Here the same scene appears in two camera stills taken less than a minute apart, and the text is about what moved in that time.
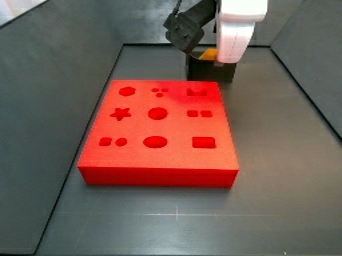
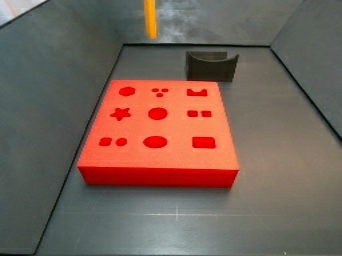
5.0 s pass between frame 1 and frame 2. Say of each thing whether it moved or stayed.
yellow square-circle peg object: moved
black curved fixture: stayed
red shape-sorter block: stayed
